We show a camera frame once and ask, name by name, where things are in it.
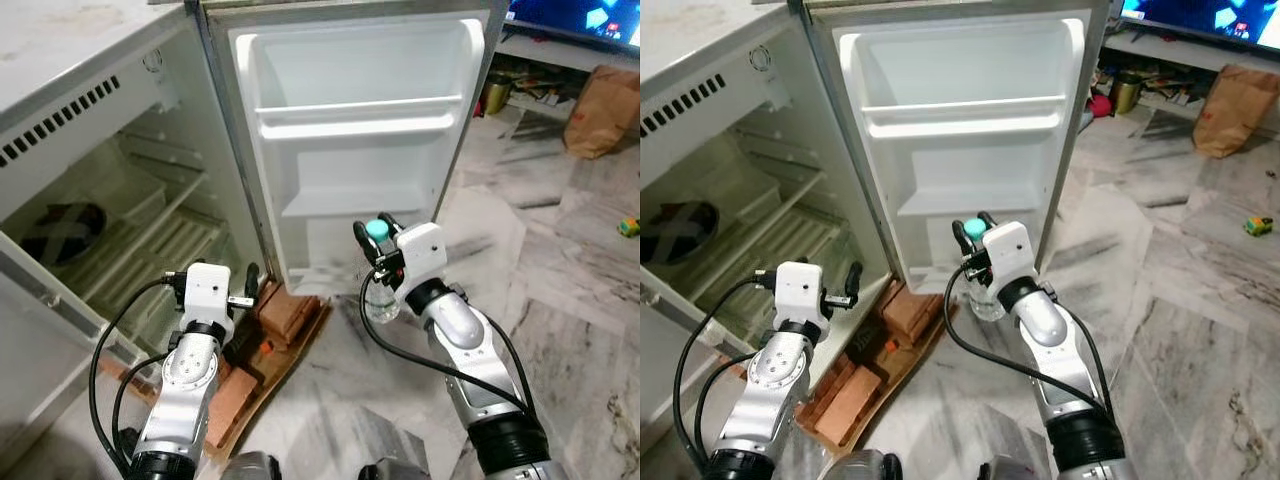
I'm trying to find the clear bottle teal cap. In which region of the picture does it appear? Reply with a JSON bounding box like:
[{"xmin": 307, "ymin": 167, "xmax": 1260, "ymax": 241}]
[
  {"xmin": 962, "ymin": 217, "xmax": 1007, "ymax": 323},
  {"xmin": 362, "ymin": 218, "xmax": 404, "ymax": 324}
]

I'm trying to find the white fridge shelf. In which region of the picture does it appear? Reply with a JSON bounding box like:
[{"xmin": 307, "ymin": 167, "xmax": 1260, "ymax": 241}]
[
  {"xmin": 60, "ymin": 170, "xmax": 236, "ymax": 301},
  {"xmin": 700, "ymin": 170, "xmax": 861, "ymax": 301}
]

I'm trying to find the small grey fridge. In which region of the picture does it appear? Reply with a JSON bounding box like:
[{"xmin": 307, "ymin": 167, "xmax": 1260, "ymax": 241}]
[
  {"xmin": 640, "ymin": 0, "xmax": 896, "ymax": 441},
  {"xmin": 0, "ymin": 0, "xmax": 283, "ymax": 451}
]

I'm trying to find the orange clay brick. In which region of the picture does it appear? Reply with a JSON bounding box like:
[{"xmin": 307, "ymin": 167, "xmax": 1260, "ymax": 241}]
[
  {"xmin": 212, "ymin": 362, "xmax": 269, "ymax": 426},
  {"xmin": 880, "ymin": 283, "xmax": 948, "ymax": 346},
  {"xmin": 812, "ymin": 368, "xmax": 889, "ymax": 443},
  {"xmin": 255, "ymin": 285, "xmax": 323, "ymax": 348}
]

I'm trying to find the black box orange button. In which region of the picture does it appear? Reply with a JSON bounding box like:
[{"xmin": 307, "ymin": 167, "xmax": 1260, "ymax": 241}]
[
  {"xmin": 222, "ymin": 333, "xmax": 276, "ymax": 373},
  {"xmin": 850, "ymin": 318, "xmax": 903, "ymax": 369}
]

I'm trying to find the brown wooden board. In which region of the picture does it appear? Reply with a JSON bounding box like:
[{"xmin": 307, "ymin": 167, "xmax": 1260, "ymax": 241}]
[
  {"xmin": 100, "ymin": 295, "xmax": 338, "ymax": 463},
  {"xmin": 690, "ymin": 290, "xmax": 951, "ymax": 456}
]

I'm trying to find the gold metal can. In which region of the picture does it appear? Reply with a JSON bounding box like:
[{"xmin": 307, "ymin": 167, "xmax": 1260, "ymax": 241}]
[
  {"xmin": 1112, "ymin": 70, "xmax": 1144, "ymax": 116},
  {"xmin": 482, "ymin": 75, "xmax": 512, "ymax": 117}
]

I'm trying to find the black round pot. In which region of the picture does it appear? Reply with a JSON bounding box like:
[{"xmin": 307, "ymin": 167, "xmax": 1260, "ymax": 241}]
[
  {"xmin": 18, "ymin": 200, "xmax": 107, "ymax": 267},
  {"xmin": 640, "ymin": 200, "xmax": 721, "ymax": 267}
]

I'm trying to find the grey right robot leg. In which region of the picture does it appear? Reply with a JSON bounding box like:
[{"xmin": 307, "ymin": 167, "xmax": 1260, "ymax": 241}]
[
  {"xmin": 358, "ymin": 455, "xmax": 471, "ymax": 480},
  {"xmin": 978, "ymin": 455, "xmax": 1051, "ymax": 480}
]

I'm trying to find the white low television cabinet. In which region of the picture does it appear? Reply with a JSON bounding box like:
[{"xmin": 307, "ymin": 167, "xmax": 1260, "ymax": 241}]
[
  {"xmin": 1100, "ymin": 28, "xmax": 1280, "ymax": 111},
  {"xmin": 495, "ymin": 33, "xmax": 641, "ymax": 111}
]

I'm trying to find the brown paper bag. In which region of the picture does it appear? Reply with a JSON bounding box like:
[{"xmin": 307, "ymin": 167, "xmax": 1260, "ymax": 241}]
[
  {"xmin": 563, "ymin": 65, "xmax": 641, "ymax": 161},
  {"xmin": 1192, "ymin": 63, "xmax": 1280, "ymax": 159}
]

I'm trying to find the flat television screen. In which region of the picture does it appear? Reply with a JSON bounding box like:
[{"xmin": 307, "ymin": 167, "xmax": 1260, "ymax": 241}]
[
  {"xmin": 1120, "ymin": 0, "xmax": 1280, "ymax": 49},
  {"xmin": 505, "ymin": 0, "xmax": 641, "ymax": 53}
]

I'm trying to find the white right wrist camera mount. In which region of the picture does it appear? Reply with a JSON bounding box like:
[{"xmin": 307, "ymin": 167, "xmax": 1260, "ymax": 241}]
[
  {"xmin": 394, "ymin": 222, "xmax": 449, "ymax": 293},
  {"xmin": 983, "ymin": 221, "xmax": 1036, "ymax": 291}
]

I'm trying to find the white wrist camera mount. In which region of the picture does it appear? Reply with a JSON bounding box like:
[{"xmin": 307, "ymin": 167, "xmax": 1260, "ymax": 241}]
[
  {"xmin": 183, "ymin": 262, "xmax": 237, "ymax": 327},
  {"xmin": 394, "ymin": 222, "xmax": 449, "ymax": 293},
  {"xmin": 983, "ymin": 221, "xmax": 1036, "ymax": 291},
  {"xmin": 775, "ymin": 261, "xmax": 829, "ymax": 326}
]

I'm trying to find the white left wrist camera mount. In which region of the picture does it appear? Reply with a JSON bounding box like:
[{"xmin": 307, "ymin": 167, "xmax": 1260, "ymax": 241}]
[
  {"xmin": 183, "ymin": 262, "xmax": 237, "ymax": 327},
  {"xmin": 775, "ymin": 261, "xmax": 829, "ymax": 326}
]

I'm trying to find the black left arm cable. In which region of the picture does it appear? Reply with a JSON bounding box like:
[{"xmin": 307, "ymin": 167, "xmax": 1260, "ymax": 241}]
[
  {"xmin": 88, "ymin": 278, "xmax": 186, "ymax": 479},
  {"xmin": 672, "ymin": 278, "xmax": 779, "ymax": 479},
  {"xmin": 694, "ymin": 355, "xmax": 756, "ymax": 471},
  {"xmin": 110, "ymin": 352, "xmax": 171, "ymax": 471}
]

